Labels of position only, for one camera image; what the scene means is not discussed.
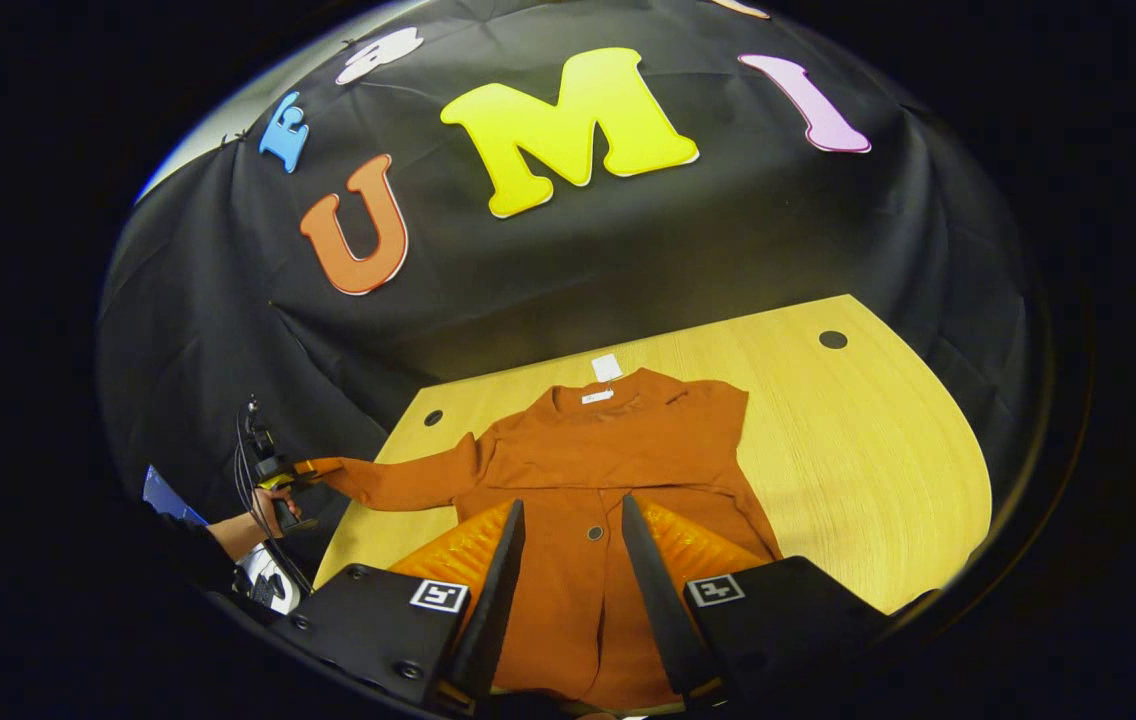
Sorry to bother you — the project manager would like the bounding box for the orange-brown jacket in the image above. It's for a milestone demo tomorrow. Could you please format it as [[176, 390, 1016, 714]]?
[[313, 367, 784, 713]]

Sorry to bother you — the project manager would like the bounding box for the black backdrop cloth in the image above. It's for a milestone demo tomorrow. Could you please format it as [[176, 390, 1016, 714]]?
[[96, 0, 1044, 561]]

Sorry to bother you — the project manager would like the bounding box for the blue glowing panel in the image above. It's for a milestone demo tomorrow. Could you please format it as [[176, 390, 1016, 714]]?
[[143, 465, 207, 526]]

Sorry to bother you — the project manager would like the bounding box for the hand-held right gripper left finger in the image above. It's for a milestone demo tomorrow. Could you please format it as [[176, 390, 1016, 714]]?
[[273, 498, 527, 713]]

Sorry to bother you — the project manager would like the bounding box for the white and black device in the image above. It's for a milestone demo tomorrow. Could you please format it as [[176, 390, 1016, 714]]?
[[236, 545, 304, 613]]

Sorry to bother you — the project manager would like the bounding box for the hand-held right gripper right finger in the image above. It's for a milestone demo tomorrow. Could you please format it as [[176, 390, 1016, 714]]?
[[621, 493, 891, 706]]

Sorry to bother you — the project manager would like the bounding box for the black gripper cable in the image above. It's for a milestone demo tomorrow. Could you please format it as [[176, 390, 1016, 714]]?
[[233, 400, 314, 596]]

